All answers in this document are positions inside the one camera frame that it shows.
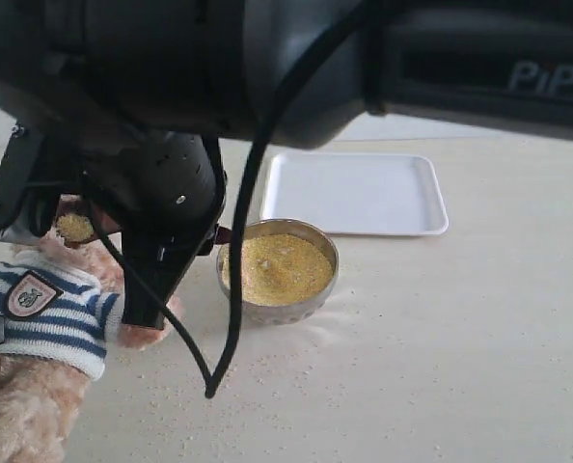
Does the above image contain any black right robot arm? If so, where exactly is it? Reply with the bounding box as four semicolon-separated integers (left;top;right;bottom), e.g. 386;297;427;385
0;1;573;327

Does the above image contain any black cable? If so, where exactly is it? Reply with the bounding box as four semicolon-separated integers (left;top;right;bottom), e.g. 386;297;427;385
25;0;389;399

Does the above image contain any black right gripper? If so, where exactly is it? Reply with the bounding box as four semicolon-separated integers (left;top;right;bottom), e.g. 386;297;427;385
71;132;226;329

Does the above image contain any dark red wooden spoon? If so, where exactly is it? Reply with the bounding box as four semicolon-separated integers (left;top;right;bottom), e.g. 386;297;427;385
52;195;234;250

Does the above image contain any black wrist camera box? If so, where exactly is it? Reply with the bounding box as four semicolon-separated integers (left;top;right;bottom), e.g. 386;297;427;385
0;123;67;246

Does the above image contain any white rectangular tray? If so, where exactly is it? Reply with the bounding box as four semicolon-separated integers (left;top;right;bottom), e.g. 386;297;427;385
259;150;450;236

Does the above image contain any metal bowl of millet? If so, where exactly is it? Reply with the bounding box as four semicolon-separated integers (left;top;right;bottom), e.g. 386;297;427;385
241;219;340;326

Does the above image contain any teddy bear striped sweater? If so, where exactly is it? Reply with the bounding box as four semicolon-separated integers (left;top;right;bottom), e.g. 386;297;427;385
0;229;184;463

